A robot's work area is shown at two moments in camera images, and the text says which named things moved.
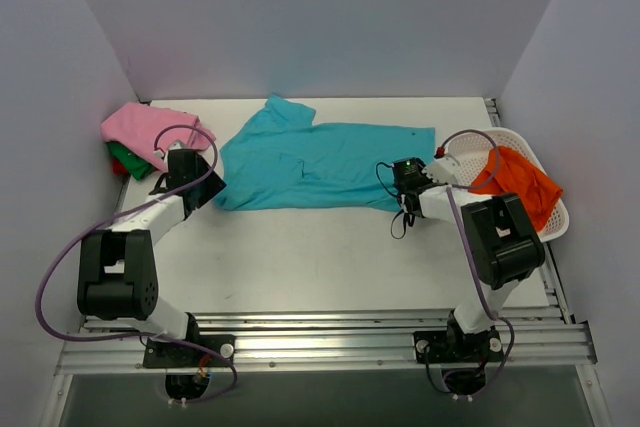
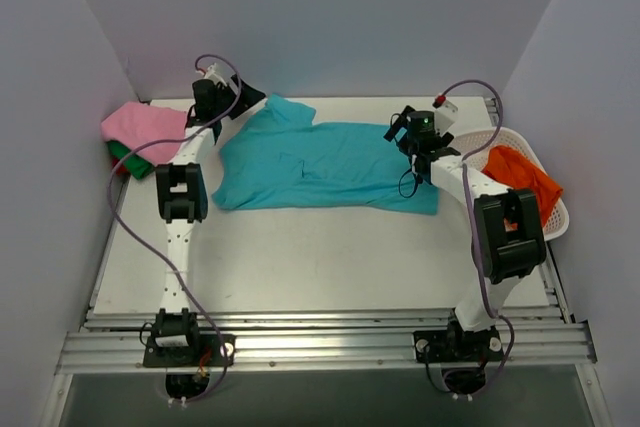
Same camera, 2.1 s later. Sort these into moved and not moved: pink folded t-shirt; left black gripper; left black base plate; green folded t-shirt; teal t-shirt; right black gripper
Moved: right black gripper; left black gripper
Not moved: pink folded t-shirt; green folded t-shirt; teal t-shirt; left black base plate
